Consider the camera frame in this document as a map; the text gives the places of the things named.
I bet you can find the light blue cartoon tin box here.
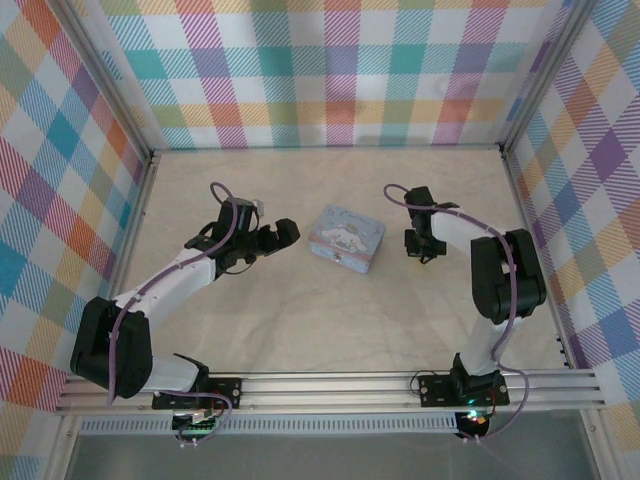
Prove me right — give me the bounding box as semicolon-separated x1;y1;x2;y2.
306;203;388;276

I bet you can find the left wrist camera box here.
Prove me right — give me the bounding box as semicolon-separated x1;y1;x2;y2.
230;197;265;234

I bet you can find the aluminium frame beam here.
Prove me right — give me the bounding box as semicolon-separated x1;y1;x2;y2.
107;149;162;301
149;143;506;154
498;144;579;371

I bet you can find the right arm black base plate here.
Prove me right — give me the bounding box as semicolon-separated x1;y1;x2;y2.
417;372;511;408

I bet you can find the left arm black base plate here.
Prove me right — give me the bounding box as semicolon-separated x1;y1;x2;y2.
151;377;244;411

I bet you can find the aluminium mounting rail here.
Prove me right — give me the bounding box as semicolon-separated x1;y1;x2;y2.
54;372;606;414

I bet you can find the grey slotted cable duct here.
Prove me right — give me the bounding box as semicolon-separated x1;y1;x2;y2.
79;417;461;435

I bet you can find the aluminium frame post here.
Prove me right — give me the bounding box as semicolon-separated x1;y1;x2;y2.
499;0;601;151
49;0;159;161

